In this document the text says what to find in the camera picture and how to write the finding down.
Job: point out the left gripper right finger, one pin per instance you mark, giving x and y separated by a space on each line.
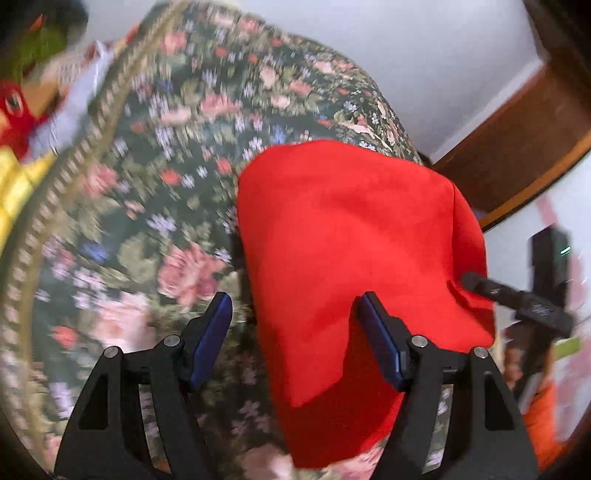
486 439

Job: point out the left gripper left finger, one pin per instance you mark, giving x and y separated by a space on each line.
105 436

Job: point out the red zip jacket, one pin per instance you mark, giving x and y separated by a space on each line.
321 224

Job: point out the orange sleeve forearm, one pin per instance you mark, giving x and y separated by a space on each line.
540 421

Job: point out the person's right hand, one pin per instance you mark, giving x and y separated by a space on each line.
513 366

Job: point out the brown wooden door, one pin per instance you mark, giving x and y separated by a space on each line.
538 134

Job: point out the floral bedspread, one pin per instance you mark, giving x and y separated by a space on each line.
134 228

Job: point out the yellow garment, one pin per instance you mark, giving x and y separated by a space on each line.
17 184

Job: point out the red plush bird toy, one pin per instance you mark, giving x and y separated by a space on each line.
17 119

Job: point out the green patterned box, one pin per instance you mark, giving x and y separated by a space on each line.
31 49

